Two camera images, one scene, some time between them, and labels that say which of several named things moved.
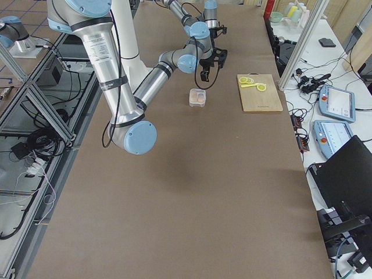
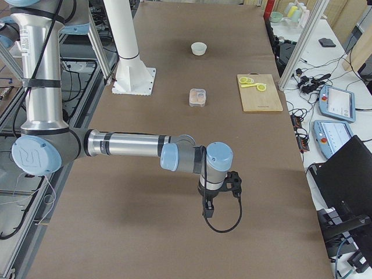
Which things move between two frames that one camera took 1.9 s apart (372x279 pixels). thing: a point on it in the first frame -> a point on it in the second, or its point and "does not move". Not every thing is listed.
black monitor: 343,179 does not move
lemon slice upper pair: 243,79 does not move
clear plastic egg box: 197,97 does not move
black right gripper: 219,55 -> 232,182
